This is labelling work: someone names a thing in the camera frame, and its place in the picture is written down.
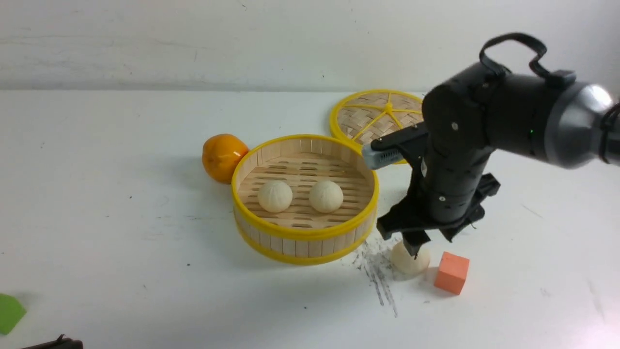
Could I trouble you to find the dark object at bottom edge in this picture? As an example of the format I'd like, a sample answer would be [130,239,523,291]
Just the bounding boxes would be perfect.
[23,335,84,349]

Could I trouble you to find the yellow rimmed bamboo steamer tray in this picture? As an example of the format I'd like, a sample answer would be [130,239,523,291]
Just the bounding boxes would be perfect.
[231,134,379,265]

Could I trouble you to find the orange foam cube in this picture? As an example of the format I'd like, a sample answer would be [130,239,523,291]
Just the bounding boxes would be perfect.
[434,251,470,295]

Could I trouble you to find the green foam block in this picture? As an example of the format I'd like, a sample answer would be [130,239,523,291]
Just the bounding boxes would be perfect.
[0,293,27,335]

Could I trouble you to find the white bun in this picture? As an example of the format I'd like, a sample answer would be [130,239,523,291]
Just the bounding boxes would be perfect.
[390,241,431,277]
[257,180,293,213]
[309,180,344,214]

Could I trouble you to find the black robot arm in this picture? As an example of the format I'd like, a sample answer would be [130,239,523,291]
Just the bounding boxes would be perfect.
[362,32,620,256]

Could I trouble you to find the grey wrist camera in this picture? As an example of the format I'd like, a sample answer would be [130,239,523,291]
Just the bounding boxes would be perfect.
[361,143,404,170]

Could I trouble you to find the yellow woven steamer lid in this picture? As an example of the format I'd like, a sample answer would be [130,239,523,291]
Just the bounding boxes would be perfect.
[328,89,424,153]

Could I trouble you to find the orange toy fruit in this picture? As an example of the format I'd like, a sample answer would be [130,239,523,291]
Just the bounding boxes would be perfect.
[202,133,249,185]

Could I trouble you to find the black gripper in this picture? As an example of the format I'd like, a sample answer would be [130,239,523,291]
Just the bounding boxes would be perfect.
[376,173,500,257]

